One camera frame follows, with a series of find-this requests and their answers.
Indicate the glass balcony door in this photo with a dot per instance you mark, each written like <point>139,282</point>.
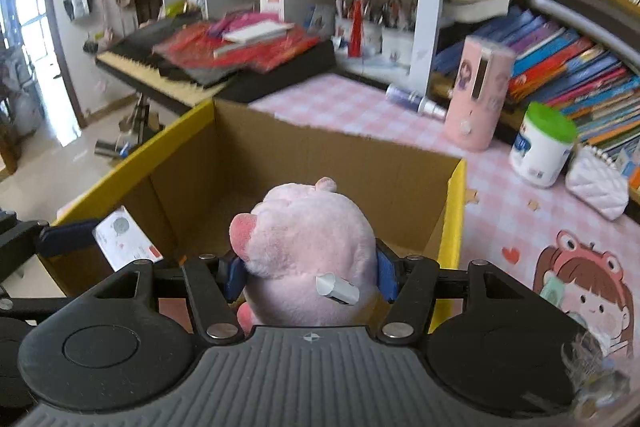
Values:
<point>30,57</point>

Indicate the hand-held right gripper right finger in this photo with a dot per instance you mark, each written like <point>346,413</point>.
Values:
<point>387,274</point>

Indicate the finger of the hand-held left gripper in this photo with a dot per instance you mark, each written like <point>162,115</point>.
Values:
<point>30,307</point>
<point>65,237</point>

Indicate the pink pig plush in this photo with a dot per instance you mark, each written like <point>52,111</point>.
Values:
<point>305,237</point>

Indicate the magenta folder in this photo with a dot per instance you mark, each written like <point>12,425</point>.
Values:
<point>230,24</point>

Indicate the pink checked printed tablecloth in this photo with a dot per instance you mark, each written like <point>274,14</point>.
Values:
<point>360,112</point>

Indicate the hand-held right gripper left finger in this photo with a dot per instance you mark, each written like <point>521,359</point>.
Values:
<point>234,279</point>

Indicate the grey rolled tube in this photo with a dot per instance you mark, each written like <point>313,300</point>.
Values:
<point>580,19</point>

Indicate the yellow cardboard box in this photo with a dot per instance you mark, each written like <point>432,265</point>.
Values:
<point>325,167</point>

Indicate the white booklet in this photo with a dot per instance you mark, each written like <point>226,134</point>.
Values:
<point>257,34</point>

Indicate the printed tote bag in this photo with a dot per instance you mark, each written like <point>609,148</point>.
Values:
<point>78,4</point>

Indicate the pink cylindrical dispenser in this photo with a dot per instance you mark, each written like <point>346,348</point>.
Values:
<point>477,97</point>

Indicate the white pen holder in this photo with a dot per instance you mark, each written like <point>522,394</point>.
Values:
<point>367,37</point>
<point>397,44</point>

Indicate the red cloth and books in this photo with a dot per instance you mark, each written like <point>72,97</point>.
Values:
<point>200,52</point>

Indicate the red tassel ornament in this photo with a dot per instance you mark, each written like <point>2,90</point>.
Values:
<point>357,27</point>

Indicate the black electronic keyboard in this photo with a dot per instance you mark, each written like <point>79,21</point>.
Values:
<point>280,77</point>

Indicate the white quilted purse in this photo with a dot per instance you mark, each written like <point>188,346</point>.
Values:
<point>597,184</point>

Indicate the white red box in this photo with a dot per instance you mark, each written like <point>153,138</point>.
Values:
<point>271,1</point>

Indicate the white jar green lid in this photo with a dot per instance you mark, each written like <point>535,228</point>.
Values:
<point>540,152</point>

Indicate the white red card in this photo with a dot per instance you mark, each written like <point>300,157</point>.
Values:
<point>125,237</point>

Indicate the black keyboard stand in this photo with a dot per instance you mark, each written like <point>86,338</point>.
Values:
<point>140,117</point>

